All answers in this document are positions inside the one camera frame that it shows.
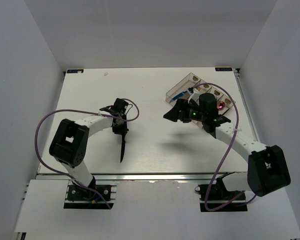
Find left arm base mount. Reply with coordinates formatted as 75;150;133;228
63;182;117;210

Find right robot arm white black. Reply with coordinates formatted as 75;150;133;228
163;93;291;200

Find blue label right corner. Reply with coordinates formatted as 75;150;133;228
214;67;233;72

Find clear compartment organizer tray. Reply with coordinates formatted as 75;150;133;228
165;73;234;115

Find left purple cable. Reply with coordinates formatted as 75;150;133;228
34;98;140;210

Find blue label left corner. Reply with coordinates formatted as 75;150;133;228
66;69;84;74

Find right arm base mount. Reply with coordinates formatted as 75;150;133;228
194;184;248;213

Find purple cable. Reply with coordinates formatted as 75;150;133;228
34;98;140;210
188;82;257;212

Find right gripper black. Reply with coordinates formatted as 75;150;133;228
163;98;206;124

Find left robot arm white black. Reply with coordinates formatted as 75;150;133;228
49;98;129;200

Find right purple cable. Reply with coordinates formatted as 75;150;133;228
188;82;257;212

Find blue label corner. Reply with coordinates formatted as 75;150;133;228
214;67;233;72
66;69;84;74

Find black handle silver knife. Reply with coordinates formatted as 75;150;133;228
120;133;127;163

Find blue iridescent knife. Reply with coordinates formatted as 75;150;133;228
169;90;188;103

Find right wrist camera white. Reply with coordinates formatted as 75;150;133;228
187;87;200;102

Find iridescent purple spoon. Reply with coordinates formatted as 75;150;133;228
217;101;226;111

